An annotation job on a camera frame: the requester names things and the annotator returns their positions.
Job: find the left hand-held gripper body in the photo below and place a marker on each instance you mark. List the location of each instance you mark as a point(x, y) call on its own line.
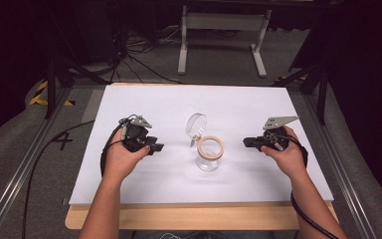
point(135, 133)

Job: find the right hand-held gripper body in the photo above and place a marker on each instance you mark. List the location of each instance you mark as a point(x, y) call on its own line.
point(276, 132)

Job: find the clear glass jar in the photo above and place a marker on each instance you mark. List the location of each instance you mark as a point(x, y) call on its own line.
point(209, 153)

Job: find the clear hinged jar lid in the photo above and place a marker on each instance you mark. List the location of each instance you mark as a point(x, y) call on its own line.
point(196, 126)

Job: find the person's right hand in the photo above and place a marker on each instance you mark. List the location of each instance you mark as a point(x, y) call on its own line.
point(286, 156)

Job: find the person's left hand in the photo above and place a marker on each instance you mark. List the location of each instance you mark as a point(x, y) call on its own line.
point(122, 158)

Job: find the black tripod stand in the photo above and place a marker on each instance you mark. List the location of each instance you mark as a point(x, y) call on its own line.
point(311, 79)
point(63, 76)

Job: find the yellow black floor tape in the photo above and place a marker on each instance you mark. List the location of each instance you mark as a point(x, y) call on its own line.
point(44, 96)

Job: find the white metal stand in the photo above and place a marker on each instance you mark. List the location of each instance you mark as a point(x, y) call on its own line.
point(224, 36)

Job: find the aluminium floor rail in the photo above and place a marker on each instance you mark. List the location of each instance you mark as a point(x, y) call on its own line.
point(16, 172)
point(340, 166)

